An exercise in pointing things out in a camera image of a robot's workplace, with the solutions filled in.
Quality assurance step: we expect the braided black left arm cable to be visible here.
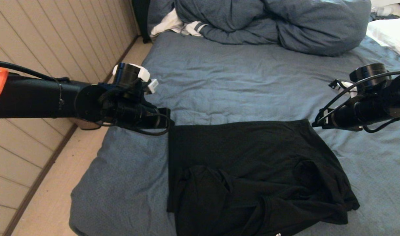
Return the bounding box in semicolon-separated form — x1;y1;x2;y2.
0;60;70;110

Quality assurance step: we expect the blue crumpled duvet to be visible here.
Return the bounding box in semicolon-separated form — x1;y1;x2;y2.
148;0;371;57

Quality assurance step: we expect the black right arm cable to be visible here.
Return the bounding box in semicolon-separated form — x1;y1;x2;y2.
313;70;400;133

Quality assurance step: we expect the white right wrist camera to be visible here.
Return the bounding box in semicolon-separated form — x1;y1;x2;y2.
330;79;358;99

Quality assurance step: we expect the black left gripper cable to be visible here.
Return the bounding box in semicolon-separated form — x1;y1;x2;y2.
98;108;175;136

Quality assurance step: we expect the white pillow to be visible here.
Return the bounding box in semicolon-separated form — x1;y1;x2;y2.
366;17;400;63

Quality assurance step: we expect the brown trash bin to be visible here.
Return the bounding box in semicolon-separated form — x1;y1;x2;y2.
69;118;102;131

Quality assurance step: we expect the white striped garment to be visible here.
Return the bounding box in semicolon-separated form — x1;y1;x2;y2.
150;8;209;37

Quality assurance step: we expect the black moon print t-shirt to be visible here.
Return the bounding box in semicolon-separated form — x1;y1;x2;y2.
167;119;360;236

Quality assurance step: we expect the white left wrist camera on bracket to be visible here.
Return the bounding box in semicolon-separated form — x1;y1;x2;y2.
144;78;159;96

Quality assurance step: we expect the dark bedside furniture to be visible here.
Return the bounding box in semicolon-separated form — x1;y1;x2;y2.
132;0;152;43

